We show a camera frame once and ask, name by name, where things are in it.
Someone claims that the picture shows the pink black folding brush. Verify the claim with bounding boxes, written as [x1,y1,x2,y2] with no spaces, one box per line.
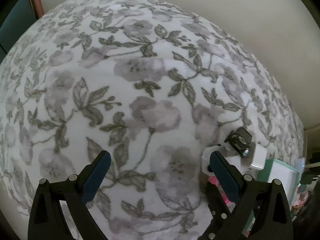
[208,176,231,204]

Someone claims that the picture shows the white tray teal rim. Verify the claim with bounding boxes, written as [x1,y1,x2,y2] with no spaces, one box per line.
[241,158,301,238]

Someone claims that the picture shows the white charger block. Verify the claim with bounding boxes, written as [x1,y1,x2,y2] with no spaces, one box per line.
[250,142,267,171]

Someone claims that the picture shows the black toy car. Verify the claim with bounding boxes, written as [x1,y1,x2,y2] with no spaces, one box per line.
[224,127,252,158]

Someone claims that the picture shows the floral grey blanket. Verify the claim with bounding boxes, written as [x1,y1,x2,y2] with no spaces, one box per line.
[1,0,303,239]

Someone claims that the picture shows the blue cabinet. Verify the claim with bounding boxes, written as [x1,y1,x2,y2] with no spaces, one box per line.
[0,0,38,61]

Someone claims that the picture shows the pink wooden board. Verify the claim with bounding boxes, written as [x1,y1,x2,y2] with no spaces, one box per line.
[29,0,44,20]

